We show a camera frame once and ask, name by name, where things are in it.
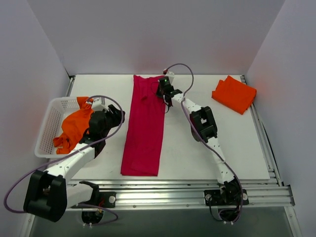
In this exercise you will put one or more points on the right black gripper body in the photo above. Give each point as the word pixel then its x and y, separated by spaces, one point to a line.
pixel 160 90

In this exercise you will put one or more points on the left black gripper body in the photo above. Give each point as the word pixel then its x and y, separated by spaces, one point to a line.
pixel 116 112

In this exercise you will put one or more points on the magenta t shirt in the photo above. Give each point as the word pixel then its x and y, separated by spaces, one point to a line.
pixel 142 149

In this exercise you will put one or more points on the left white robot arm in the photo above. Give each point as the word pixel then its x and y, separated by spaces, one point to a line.
pixel 48 195

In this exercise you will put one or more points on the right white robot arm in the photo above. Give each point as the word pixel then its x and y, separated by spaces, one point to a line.
pixel 204 130

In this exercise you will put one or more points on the crumpled orange t shirt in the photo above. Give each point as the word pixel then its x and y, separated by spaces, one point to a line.
pixel 73 127

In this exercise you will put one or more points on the white plastic basket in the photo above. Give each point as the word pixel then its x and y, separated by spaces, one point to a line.
pixel 56 112

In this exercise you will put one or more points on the folded orange t shirt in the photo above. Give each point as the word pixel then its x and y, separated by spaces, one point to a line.
pixel 234 94

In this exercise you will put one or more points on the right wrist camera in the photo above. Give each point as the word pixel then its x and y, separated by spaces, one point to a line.
pixel 168 76

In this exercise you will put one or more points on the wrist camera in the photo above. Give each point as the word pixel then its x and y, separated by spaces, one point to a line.
pixel 97 104
pixel 168 76

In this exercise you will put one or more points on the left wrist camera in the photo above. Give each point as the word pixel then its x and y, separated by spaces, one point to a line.
pixel 97 104

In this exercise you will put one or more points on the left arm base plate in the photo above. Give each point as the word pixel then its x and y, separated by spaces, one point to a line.
pixel 102 199

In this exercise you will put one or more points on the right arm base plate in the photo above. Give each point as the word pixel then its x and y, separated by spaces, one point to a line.
pixel 219 197

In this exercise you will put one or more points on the aluminium rail frame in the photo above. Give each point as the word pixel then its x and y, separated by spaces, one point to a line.
pixel 186 170

